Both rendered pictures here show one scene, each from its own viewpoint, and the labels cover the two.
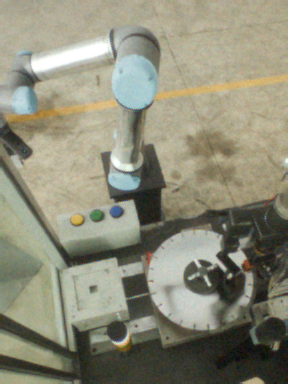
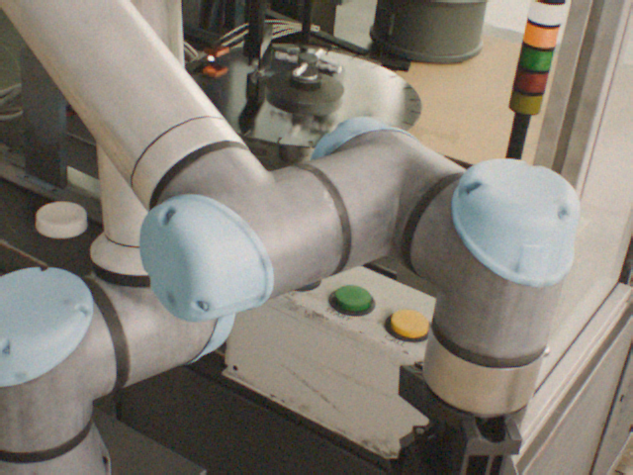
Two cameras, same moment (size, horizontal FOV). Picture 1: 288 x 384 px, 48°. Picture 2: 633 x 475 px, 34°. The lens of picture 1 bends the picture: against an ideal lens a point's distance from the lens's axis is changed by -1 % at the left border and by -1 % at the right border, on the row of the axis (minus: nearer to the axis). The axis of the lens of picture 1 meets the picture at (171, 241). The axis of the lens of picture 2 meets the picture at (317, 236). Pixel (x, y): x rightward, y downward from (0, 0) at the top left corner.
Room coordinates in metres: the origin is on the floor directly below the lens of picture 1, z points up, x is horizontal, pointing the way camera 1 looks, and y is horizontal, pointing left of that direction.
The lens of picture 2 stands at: (1.20, 0.95, 1.55)
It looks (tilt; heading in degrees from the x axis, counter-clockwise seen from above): 32 degrees down; 229
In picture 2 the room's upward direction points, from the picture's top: 7 degrees clockwise
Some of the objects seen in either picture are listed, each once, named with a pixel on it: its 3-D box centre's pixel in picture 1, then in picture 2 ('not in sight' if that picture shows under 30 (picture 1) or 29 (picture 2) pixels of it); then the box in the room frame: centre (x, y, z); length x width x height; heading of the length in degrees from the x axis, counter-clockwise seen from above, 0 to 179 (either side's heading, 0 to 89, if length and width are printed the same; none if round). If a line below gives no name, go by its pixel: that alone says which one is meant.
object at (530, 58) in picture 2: not in sight; (536, 54); (0.13, 0.10, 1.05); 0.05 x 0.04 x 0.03; 20
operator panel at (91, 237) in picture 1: (101, 229); (351, 350); (0.55, 0.27, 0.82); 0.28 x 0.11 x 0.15; 110
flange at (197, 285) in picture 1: (201, 275); (306, 84); (0.35, -0.10, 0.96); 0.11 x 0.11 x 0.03
